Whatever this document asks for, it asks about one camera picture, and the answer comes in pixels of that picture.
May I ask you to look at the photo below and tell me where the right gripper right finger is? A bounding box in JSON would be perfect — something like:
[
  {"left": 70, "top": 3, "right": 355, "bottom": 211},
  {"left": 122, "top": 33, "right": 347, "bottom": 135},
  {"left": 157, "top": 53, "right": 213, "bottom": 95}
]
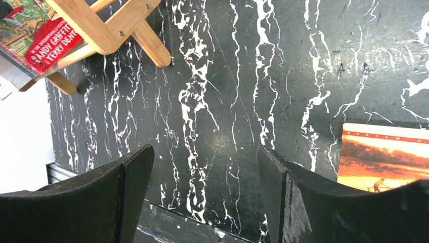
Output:
[{"left": 256, "top": 145, "right": 428, "bottom": 242}]

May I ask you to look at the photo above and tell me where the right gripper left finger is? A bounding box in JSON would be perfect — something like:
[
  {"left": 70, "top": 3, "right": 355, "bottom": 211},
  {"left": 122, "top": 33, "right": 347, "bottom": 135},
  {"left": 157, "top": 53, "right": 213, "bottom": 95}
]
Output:
[{"left": 1, "top": 144, "right": 154, "bottom": 242}]

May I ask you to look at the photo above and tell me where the orange Huckleberry Finn book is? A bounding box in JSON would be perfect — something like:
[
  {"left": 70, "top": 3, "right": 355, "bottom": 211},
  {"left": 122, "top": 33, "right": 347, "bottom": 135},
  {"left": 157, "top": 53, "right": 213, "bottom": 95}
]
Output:
[{"left": 337, "top": 123, "right": 428, "bottom": 193}]

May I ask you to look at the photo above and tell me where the white book with brown bars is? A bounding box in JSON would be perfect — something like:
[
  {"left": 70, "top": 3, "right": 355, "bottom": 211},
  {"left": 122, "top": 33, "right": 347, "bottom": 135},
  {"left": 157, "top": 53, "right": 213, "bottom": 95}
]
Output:
[{"left": 1, "top": 51, "right": 37, "bottom": 101}]

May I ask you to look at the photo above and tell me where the wooden book rack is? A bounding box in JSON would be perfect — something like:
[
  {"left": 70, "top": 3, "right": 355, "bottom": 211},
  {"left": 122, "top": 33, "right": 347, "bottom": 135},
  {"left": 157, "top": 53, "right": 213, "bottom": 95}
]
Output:
[{"left": 20, "top": 0, "right": 171, "bottom": 95}]

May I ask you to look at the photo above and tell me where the red book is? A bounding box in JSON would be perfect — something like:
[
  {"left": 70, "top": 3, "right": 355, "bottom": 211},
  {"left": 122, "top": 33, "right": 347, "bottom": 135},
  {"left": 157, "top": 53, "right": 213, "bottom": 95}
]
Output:
[{"left": 1, "top": 1, "right": 82, "bottom": 75}]

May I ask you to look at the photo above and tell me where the aluminium frame rail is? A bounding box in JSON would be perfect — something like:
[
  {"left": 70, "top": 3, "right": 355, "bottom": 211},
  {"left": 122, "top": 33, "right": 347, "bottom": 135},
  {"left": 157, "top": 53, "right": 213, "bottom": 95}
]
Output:
[{"left": 46, "top": 163, "right": 77, "bottom": 184}]

